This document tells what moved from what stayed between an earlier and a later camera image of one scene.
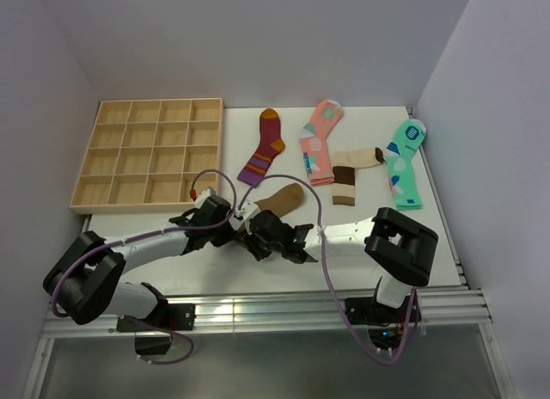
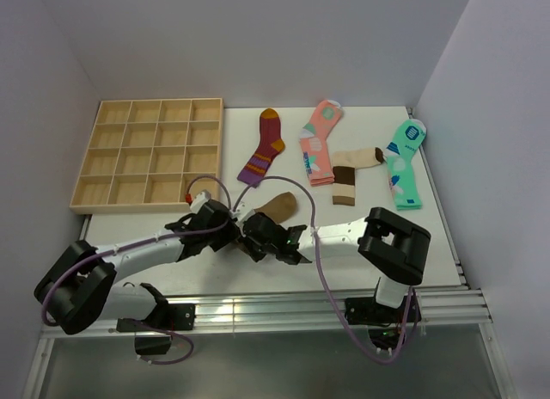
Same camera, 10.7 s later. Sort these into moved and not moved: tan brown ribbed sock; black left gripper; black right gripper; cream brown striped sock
Moved: tan brown ribbed sock
Not moved: cream brown striped sock; black left gripper; black right gripper
